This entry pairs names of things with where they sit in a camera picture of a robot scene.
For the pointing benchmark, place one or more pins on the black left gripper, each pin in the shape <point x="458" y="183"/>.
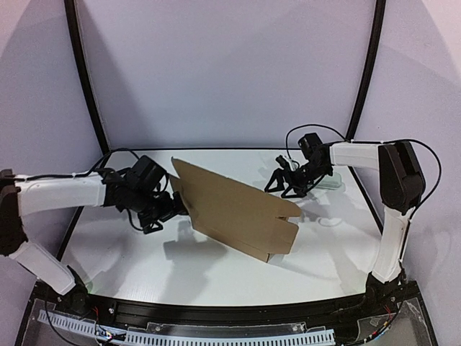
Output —
<point x="167" y="207"/>

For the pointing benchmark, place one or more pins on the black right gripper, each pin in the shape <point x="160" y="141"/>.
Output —
<point x="293" y="177"/>

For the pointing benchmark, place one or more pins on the pale green oblong case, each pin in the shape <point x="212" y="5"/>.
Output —
<point x="332" y="182"/>

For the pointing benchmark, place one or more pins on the brown cardboard box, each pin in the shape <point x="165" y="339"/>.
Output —
<point x="235" y="214"/>

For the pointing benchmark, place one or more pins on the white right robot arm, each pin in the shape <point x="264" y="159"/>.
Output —
<point x="401" y="183"/>

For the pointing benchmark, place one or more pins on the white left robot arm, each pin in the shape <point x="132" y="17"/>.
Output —
<point x="139" y="190"/>

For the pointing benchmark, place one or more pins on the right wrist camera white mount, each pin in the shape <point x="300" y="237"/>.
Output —
<point x="287" y="163"/>

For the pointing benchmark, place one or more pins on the left black frame post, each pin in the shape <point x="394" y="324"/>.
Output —
<point x="74" y="32"/>

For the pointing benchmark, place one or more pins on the black frame post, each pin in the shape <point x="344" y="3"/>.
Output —
<point x="368" y="68"/>
<point x="74" y="32"/>

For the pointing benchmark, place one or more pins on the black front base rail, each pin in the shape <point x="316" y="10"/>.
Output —
<point x="400" y="318"/>

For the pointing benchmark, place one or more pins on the white slotted cable duct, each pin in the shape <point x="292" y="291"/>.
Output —
<point x="175" y="335"/>

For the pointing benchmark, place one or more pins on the right black frame post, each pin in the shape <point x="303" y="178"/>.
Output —
<point x="368" y="68"/>

